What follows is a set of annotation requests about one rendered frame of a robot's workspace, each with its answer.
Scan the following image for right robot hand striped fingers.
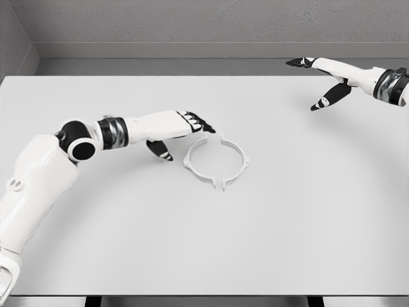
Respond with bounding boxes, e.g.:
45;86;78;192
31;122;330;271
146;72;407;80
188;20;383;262
285;56;367;113

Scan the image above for left robot hand striped fingers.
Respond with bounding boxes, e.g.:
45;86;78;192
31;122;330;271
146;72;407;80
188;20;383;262
139;109;217;162

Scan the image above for white half-ring pipe clamp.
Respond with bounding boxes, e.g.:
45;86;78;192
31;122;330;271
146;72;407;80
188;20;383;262
183;133;216;191
219;133;252;193

